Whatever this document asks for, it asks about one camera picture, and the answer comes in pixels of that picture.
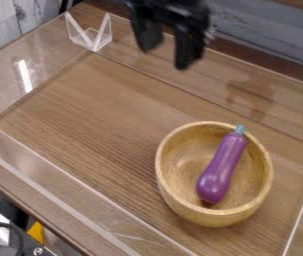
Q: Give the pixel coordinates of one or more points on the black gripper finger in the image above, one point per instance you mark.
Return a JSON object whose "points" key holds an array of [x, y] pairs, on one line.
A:
{"points": [[145, 27], [189, 42]]}

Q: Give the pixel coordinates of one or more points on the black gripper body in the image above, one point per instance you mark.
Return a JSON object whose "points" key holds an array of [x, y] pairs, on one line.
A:
{"points": [[176, 12]]}

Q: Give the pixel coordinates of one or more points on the purple toy eggplant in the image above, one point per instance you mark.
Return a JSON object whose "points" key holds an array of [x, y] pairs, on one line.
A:
{"points": [[213, 181]]}

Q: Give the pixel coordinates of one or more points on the brown wooden bowl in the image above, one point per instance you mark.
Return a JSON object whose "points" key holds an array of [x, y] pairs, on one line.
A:
{"points": [[183, 154]]}

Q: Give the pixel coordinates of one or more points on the black metal base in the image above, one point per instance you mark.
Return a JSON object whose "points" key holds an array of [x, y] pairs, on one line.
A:
{"points": [[16, 243]]}

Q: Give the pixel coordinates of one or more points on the yellow tag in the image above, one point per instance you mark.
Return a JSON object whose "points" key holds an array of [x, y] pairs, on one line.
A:
{"points": [[36, 232]]}

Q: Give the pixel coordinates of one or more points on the clear acrylic corner bracket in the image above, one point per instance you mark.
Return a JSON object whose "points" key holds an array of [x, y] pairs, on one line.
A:
{"points": [[89, 38]]}

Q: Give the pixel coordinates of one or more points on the clear acrylic tray wall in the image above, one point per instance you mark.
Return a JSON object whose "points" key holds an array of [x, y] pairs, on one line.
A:
{"points": [[82, 117]]}

